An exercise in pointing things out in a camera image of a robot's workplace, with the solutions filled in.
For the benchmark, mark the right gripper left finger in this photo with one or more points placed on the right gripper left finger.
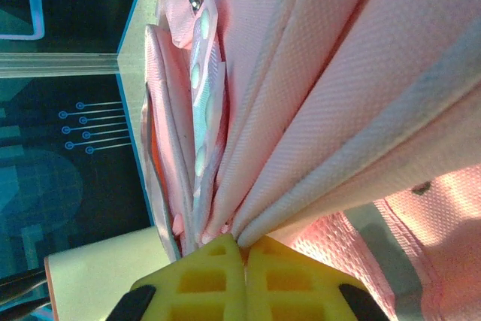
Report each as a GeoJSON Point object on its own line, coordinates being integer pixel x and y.
{"type": "Point", "coordinates": [203, 287]}

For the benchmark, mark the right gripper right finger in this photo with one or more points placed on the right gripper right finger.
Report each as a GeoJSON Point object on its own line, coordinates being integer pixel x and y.
{"type": "Point", "coordinates": [300, 291]}

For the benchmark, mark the pink backpack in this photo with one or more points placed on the pink backpack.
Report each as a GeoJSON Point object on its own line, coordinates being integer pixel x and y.
{"type": "Point", "coordinates": [319, 91]}

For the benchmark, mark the beige knife block orange rim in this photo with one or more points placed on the beige knife block orange rim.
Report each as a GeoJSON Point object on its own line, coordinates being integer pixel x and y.
{"type": "Point", "coordinates": [109, 276]}

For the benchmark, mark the aluminium frame post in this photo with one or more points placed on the aluminium frame post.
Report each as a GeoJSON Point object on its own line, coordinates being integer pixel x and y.
{"type": "Point", "coordinates": [56, 65]}

